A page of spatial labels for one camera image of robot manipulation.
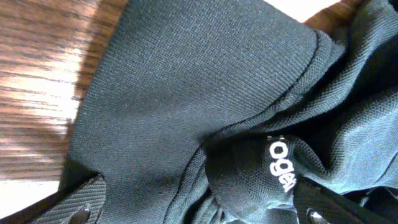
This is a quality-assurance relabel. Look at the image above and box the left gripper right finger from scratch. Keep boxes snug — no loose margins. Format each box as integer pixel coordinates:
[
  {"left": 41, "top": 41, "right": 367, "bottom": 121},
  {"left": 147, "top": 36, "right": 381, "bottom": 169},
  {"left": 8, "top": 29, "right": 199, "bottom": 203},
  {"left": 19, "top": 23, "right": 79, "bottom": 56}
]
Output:
[{"left": 294, "top": 178, "right": 395, "bottom": 224}]

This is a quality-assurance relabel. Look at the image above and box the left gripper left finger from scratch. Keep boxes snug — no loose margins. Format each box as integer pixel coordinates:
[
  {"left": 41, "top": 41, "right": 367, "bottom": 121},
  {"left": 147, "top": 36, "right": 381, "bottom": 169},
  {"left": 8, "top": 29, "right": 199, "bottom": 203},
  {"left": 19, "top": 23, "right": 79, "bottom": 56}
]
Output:
[{"left": 1, "top": 175, "right": 106, "bottom": 224}]

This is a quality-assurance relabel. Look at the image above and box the black t-shirt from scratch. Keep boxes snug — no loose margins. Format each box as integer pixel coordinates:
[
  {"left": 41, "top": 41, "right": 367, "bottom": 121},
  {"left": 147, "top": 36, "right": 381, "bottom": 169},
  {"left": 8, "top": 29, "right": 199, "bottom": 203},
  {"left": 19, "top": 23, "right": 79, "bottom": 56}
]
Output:
[{"left": 61, "top": 1, "right": 397, "bottom": 223}]

